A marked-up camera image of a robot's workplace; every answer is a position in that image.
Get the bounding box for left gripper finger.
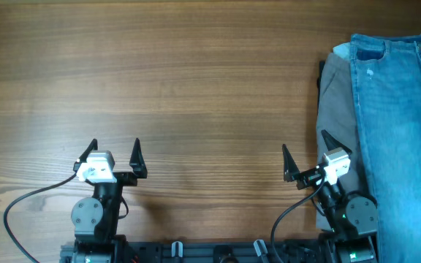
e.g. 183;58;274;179
73;139;98;172
129;138;145;167

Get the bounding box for grey shorts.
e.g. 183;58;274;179
314;52;372;232

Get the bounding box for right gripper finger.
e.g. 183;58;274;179
282;144;300;175
321;129;352;154

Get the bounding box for black mounting rail base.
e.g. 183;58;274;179
59;239;379;263

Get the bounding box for blue denim jeans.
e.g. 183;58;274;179
350;34;421;262

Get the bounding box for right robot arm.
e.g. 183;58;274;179
271;130;378;262

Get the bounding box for left black camera cable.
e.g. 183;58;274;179
3;172;78;263

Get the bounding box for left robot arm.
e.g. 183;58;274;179
59;139;148;263

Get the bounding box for light blue shirt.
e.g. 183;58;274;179
333;42;351;61

